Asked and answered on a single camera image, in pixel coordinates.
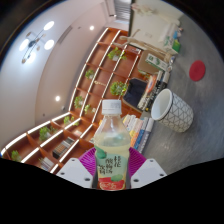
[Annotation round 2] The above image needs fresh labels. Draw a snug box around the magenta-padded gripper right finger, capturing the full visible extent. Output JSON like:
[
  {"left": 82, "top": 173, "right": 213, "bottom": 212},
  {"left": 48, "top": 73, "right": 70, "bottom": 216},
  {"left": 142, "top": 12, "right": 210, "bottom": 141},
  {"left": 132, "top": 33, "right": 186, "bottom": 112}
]
[{"left": 128, "top": 147, "right": 168, "bottom": 190}]

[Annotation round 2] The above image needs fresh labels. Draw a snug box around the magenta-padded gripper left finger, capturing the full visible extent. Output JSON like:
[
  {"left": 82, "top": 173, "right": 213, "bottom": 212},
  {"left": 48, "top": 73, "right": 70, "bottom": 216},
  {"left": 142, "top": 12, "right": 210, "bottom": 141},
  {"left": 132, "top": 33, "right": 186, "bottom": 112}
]
[{"left": 55, "top": 148, "right": 98, "bottom": 190}]

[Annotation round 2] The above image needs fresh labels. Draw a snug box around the yellow drink bottle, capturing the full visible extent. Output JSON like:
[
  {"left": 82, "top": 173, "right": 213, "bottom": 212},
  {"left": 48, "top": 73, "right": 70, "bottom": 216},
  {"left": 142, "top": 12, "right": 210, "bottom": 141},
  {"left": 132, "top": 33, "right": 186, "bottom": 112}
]
[{"left": 93, "top": 99, "right": 132, "bottom": 191}]

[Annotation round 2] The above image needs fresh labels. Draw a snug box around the stack of colourful books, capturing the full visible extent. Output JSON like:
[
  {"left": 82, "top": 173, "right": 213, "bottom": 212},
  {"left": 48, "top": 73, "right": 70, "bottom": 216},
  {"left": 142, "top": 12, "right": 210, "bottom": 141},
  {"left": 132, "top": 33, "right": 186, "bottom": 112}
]
[{"left": 121, "top": 114, "right": 156, "bottom": 154}]

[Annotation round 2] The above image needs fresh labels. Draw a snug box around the white cup, grey triangle pattern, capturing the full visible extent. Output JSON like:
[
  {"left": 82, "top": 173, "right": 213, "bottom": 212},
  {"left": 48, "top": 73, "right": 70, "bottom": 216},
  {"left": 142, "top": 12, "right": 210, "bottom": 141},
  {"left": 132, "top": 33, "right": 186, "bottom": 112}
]
[{"left": 150, "top": 88, "right": 195, "bottom": 134}]

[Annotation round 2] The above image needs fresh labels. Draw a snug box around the stack of dark books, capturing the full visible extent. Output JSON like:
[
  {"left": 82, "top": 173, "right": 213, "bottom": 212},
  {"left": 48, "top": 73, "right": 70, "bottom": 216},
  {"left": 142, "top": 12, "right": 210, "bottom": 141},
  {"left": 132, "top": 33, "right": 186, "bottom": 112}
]
[{"left": 136, "top": 69, "right": 171, "bottom": 113}]

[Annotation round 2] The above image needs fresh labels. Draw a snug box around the wooden shelf unit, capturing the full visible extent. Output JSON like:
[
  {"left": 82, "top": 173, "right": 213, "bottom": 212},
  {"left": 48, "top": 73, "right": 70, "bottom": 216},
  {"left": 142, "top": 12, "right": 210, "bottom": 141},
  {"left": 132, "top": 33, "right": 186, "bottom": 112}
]
[{"left": 0, "top": 26, "right": 144, "bottom": 174}]

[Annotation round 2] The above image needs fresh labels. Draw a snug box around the tan chair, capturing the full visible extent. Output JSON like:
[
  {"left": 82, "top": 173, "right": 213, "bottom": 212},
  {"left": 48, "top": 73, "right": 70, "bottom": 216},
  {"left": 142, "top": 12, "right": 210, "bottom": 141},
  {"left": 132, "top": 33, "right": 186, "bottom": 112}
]
[{"left": 136, "top": 49, "right": 158, "bottom": 76}]

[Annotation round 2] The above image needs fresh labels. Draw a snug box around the white carton with green print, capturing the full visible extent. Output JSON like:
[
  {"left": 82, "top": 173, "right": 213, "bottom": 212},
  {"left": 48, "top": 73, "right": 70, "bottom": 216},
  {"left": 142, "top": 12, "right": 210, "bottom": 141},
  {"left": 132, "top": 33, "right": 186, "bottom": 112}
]
[{"left": 144, "top": 53, "right": 169, "bottom": 72}]

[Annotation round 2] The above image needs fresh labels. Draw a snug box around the flat round red coaster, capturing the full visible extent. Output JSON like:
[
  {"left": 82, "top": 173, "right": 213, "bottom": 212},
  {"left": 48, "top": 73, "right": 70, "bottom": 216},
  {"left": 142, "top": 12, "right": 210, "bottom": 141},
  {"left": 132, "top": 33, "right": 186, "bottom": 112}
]
[{"left": 188, "top": 59, "right": 207, "bottom": 82}]

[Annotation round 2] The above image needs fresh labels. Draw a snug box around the green and white box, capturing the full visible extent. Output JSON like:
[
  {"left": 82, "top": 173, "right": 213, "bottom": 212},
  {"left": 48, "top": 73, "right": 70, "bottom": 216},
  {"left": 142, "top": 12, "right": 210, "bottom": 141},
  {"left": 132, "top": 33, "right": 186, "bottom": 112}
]
[{"left": 166, "top": 38, "right": 183, "bottom": 54}]

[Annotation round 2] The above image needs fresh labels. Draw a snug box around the black branched ceiling lamp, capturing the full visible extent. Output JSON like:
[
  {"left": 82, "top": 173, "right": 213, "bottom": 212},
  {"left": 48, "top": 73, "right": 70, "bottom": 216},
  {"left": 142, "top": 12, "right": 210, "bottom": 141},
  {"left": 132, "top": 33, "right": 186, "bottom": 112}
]
[{"left": 18, "top": 20, "right": 56, "bottom": 65}]

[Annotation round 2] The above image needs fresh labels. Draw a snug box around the stack of white books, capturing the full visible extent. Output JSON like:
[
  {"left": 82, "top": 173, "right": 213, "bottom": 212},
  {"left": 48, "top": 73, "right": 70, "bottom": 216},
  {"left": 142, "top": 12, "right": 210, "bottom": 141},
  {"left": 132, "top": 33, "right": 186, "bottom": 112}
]
[{"left": 158, "top": 23, "right": 183, "bottom": 48}]

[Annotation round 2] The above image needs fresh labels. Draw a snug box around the grey curtain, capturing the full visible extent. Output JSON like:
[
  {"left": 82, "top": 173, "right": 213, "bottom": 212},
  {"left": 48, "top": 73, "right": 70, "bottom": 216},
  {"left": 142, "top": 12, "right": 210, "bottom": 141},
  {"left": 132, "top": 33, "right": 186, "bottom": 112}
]
[{"left": 113, "top": 0, "right": 131, "bottom": 18}]

